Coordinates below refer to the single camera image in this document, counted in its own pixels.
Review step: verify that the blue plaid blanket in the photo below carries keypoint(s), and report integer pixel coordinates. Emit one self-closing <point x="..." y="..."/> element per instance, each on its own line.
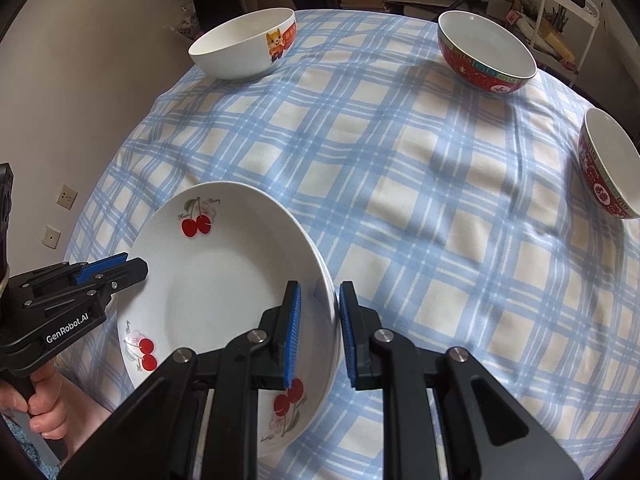
<point x="400" y="185"/>

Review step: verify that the tan cardboard box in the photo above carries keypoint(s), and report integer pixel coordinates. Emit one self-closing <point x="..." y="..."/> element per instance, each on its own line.
<point x="555" y="40"/>

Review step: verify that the white wall socket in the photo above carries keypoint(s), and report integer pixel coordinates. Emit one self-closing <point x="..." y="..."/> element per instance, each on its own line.
<point x="50" y="236"/>
<point x="66" y="195"/>

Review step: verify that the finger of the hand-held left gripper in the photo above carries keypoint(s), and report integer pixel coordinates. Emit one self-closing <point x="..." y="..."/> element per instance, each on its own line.
<point x="127" y="272"/>
<point x="100" y="266"/>

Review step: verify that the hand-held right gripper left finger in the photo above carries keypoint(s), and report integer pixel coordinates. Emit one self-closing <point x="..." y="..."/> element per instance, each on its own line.
<point x="292" y="335"/>

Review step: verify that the red bowl plain white inside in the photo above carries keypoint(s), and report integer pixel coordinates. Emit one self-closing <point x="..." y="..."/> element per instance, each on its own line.
<point x="480" y="45"/>

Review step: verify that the white utility cart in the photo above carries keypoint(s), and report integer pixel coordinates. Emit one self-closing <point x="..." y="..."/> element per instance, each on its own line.
<point x="592" y="25"/>

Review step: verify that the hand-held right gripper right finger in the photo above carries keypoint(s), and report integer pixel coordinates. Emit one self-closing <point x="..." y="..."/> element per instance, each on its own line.
<point x="347" y="335"/>

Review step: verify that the pink bed sheet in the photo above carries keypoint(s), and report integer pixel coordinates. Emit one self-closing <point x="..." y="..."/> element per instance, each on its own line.
<point x="87" y="410"/>

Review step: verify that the person's left hand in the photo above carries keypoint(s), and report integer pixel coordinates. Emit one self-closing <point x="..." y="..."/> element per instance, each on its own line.
<point x="50" y="400"/>

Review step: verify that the large cherry print plate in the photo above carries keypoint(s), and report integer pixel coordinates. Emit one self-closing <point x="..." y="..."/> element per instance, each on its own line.
<point x="215" y="285"/>

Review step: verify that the red bowl printed inside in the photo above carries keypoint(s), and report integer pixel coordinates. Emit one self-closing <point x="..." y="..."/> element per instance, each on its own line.
<point x="600" y="160"/>

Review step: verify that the white bowl with cat print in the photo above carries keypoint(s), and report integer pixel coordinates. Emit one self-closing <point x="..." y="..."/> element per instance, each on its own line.
<point x="235" y="45"/>

